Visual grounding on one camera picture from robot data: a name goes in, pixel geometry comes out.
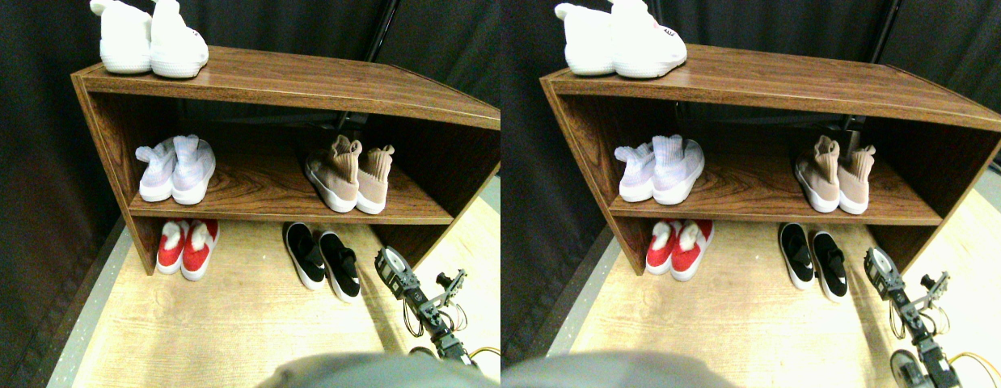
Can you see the brown shoe rack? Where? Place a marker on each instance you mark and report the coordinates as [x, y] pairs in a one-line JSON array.
[[775, 81], [306, 81]]

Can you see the white shoe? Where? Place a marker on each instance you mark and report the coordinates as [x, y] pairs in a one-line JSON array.
[[177, 48], [585, 40], [124, 40], [648, 48]]

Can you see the lilac shoe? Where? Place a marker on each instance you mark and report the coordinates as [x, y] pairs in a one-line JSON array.
[[680, 174], [157, 174], [193, 174], [635, 174]]

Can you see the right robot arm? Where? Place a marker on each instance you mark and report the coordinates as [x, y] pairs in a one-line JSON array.
[[925, 356], [444, 335]]

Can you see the black curtain stand pole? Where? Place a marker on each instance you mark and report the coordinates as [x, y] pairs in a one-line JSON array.
[[385, 28], [884, 28]]

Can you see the red shoe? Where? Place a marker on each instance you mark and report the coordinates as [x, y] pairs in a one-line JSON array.
[[690, 255], [198, 255], [660, 252], [171, 252]]

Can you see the beige shoe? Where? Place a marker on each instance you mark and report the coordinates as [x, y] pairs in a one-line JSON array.
[[856, 184], [374, 184], [817, 176], [332, 176]]

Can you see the black shoe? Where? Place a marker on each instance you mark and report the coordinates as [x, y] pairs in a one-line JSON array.
[[341, 268], [305, 257], [796, 257], [830, 268]]

